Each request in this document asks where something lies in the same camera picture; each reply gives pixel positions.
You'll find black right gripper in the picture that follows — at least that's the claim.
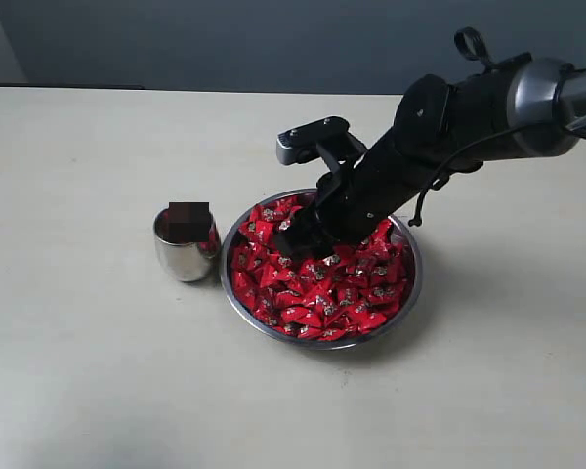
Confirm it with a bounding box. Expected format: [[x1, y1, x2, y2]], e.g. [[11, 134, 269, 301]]
[[272, 131, 440, 259]]

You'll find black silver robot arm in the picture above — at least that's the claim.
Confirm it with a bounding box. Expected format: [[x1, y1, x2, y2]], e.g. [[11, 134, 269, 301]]
[[274, 27, 586, 258]]

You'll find steel bowl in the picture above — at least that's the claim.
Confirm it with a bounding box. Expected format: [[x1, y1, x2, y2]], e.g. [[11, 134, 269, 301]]
[[220, 189, 422, 350]]

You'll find stainless steel cup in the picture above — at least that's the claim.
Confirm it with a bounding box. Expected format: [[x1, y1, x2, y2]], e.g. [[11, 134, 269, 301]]
[[152, 202, 221, 282]]

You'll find red candy left of pile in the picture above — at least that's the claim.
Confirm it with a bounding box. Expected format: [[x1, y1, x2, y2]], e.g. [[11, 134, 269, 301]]
[[248, 220, 274, 246]]

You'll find red candy of pile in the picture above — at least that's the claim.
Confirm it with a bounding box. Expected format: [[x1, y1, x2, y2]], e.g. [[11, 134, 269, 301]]
[[248, 220, 274, 246], [280, 306, 323, 328]]

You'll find red candy front of pile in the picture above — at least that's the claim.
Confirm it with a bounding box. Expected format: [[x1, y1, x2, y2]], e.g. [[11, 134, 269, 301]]
[[280, 306, 323, 328]]

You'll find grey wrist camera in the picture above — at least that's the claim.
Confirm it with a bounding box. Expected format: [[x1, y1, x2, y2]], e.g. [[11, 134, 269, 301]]
[[276, 116, 367, 172]]

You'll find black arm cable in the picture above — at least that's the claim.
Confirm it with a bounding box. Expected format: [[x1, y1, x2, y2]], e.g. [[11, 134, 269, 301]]
[[407, 63, 586, 229]]

